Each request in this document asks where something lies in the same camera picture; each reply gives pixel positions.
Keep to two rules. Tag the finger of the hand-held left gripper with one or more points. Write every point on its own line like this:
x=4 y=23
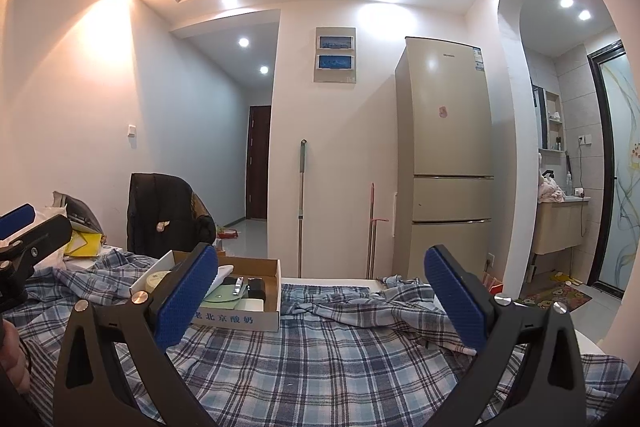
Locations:
x=15 y=219
x=47 y=234

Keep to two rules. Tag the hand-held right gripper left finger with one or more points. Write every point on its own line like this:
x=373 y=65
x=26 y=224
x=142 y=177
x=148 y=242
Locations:
x=187 y=299

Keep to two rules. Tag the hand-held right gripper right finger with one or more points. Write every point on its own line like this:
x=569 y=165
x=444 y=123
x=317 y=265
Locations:
x=452 y=302

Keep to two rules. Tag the green snap pouch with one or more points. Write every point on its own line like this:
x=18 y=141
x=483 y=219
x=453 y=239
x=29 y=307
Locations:
x=222 y=296

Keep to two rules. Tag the round cream tin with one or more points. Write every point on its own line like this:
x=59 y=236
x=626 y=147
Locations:
x=157 y=281

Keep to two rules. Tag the silver nail clipper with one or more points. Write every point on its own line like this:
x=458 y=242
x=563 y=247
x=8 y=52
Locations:
x=239 y=285

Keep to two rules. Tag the white charger adapter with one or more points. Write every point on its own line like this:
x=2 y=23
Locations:
x=252 y=305

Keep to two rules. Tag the black charger adapter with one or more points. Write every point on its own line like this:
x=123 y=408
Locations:
x=256 y=289

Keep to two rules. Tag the shallow cardboard box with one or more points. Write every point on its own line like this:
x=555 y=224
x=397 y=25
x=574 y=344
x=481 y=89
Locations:
x=270 y=297

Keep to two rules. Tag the person's left hand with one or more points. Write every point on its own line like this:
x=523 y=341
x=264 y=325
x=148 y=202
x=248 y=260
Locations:
x=12 y=357

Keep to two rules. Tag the yellow box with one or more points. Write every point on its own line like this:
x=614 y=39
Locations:
x=85 y=244

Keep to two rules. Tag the grey bag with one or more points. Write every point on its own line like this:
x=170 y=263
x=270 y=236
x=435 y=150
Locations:
x=80 y=209

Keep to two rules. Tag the red paper bag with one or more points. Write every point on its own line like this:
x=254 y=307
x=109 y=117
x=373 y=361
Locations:
x=494 y=284

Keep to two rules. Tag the red floor packet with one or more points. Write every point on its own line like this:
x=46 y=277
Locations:
x=227 y=234

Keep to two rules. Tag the brown chair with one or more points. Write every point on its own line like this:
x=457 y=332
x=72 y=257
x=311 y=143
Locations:
x=202 y=207

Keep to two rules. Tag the black jacket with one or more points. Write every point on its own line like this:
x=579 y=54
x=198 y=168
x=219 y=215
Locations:
x=160 y=207

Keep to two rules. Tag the floral floor rug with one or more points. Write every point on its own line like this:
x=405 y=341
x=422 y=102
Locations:
x=555 y=298

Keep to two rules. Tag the red broom and dustpan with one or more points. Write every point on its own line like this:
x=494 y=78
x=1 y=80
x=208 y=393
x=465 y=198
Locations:
x=372 y=227

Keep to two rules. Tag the beige vanity cabinet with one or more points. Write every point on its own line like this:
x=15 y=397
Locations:
x=560 y=227

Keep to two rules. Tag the blue plaid blanket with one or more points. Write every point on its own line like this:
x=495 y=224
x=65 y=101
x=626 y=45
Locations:
x=310 y=372

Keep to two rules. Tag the pink cloth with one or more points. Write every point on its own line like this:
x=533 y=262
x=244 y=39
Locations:
x=551 y=189

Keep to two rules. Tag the dark wooden door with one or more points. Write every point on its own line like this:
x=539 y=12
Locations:
x=259 y=162

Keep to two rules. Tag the beige refrigerator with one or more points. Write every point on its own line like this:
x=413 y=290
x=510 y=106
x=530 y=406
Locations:
x=445 y=147

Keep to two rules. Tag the bathroom mirror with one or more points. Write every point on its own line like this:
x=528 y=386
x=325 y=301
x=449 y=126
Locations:
x=538 y=117

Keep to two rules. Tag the frosted glass door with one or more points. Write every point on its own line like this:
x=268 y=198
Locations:
x=620 y=167

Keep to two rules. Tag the wall niche shelf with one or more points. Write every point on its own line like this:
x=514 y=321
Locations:
x=554 y=122

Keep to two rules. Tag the wall power outlet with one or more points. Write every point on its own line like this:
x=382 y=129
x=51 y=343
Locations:
x=584 y=138

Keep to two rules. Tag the wall electrical panel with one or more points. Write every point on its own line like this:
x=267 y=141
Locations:
x=335 y=54

